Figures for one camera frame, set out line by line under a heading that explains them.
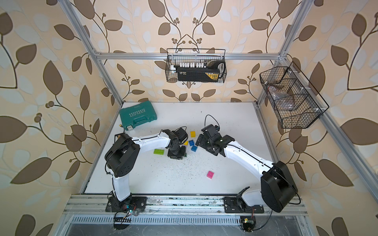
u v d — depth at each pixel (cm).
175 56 91
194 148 94
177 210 74
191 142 96
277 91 81
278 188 41
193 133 101
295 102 74
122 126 105
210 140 64
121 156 50
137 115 108
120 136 99
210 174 84
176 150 79
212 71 83
